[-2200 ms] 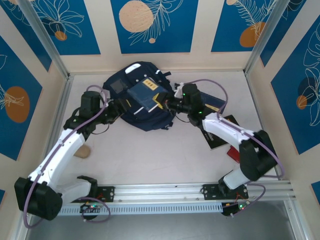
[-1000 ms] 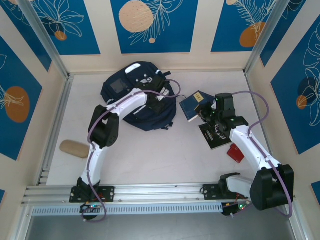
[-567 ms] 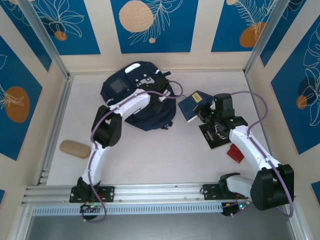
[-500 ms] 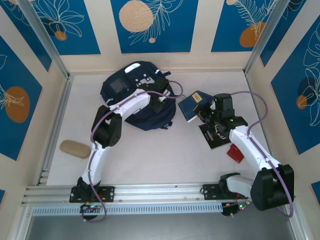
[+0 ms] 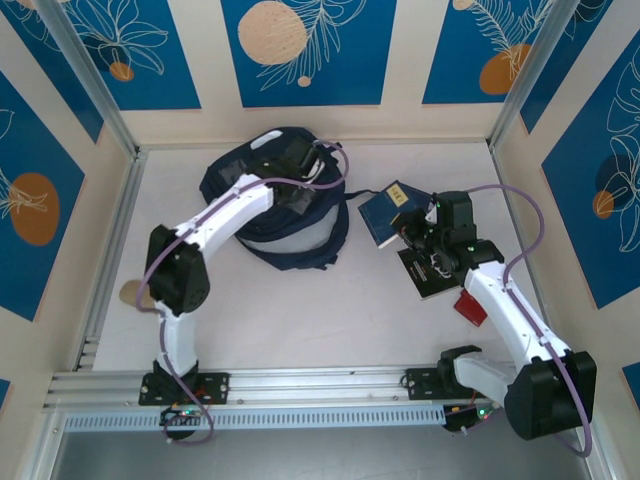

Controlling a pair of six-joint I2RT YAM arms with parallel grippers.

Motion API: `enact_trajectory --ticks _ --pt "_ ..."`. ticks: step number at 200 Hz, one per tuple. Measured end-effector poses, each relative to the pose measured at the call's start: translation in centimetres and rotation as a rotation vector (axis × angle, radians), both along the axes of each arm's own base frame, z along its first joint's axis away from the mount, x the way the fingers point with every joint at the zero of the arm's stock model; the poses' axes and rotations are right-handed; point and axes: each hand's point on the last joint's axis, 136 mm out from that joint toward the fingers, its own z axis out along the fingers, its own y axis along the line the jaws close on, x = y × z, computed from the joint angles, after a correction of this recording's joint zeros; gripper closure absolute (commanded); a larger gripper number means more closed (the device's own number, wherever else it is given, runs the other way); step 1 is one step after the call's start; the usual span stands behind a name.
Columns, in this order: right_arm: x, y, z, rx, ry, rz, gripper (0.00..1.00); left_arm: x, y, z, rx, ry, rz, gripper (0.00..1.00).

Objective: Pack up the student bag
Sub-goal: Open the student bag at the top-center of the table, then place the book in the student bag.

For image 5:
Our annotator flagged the blue book with yellow label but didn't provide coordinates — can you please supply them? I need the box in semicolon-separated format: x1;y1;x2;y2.
357;180;434;250

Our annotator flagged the black book with gold text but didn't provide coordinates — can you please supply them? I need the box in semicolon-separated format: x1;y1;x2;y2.
397;244;469;303

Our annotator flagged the navy blue backpack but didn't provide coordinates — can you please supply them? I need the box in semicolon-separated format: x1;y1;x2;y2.
198;127;386;274

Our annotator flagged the red case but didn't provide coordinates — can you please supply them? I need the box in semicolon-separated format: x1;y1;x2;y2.
452;289;489;327

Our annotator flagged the black controller board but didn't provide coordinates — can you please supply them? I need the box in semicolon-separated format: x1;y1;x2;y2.
442;403;501;435
159;405;210;430

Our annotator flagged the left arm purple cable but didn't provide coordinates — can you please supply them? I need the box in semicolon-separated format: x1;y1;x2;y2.
135;141;350;446

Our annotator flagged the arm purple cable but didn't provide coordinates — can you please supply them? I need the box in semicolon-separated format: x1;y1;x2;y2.
135;141;350;446
433;183;595;459

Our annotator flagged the aluminium side rail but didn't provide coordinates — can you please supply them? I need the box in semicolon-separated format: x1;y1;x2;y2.
487;142;566;362
74;147;149;372

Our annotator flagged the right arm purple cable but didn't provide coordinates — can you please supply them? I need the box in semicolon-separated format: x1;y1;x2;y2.
433;183;595;459

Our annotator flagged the blue floral wall panel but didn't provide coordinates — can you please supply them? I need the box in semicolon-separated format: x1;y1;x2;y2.
0;0;105;145
421;0;557;106
0;69;87;323
519;0;640;135
541;47;640;311
221;0;399;108
52;0;202;112

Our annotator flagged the aluminium frame post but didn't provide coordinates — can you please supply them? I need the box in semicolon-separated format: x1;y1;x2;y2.
486;0;615;151
37;0;142;157

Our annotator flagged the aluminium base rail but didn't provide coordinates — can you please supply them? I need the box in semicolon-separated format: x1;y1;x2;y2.
42;362;599;412

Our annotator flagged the grey slotted cable duct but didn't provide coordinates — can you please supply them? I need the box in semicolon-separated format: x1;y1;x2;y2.
62;403;449;434

